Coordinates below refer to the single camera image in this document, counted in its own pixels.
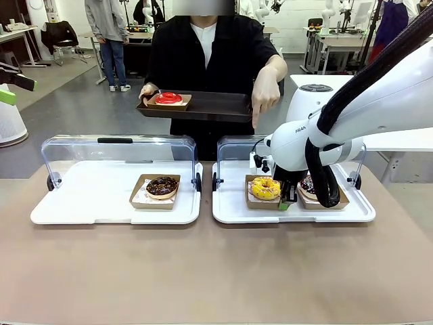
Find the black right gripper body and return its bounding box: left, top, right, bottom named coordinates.
left=272, top=165, right=306, bottom=186

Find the dark brown serving tray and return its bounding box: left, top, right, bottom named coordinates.
left=135, top=89, right=254, bottom=123

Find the red glazed donut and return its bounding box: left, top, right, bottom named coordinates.
left=154, top=91, right=183, bottom=106

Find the person's left forearm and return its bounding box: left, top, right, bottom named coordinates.
left=262, top=53, right=288, bottom=83

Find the chocolate donut with colourful sprinkles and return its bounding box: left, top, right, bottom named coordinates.
left=298, top=174, right=321, bottom=200

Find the cardboard tray under colourful donut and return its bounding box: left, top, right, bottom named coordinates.
left=296, top=175, right=350, bottom=211

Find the yellow donut in paper tray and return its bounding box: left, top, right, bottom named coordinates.
left=244, top=174, right=283, bottom=211

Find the yellow sprinkled donut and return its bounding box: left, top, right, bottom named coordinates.
left=248, top=176, right=281, bottom=200

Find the chocolate donut with fine sprinkles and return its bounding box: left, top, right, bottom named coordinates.
left=145, top=175, right=179, bottom=200

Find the chocolate donut in paper tray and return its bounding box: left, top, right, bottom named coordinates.
left=129, top=174, right=181, bottom=210

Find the person's black-clad torso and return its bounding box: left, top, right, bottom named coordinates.
left=143, top=0, right=288, bottom=162

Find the person's left hand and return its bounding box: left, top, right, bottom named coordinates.
left=252, top=66, right=282, bottom=129

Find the person's right hand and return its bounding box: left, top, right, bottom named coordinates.
left=138, top=83, right=162, bottom=101

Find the clear display lid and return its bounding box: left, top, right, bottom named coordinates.
left=212, top=135, right=368, bottom=196
left=41, top=134, right=203, bottom=194

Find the white display tray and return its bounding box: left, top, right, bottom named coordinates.
left=30, top=160, right=204, bottom=225
left=212, top=161, right=377, bottom=224

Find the chair with black jacket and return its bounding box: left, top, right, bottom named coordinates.
left=40, top=20, right=88, bottom=67

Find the white round appliance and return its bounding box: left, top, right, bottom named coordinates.
left=286, top=83, right=336, bottom=123

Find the bystander in grey hoodie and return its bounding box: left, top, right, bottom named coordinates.
left=84, top=0, right=133, bottom=93

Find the grey background workbench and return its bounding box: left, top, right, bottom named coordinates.
left=306, top=25, right=369, bottom=75

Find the bystander in blue apron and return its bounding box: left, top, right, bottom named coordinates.
left=371, top=0, right=417, bottom=58

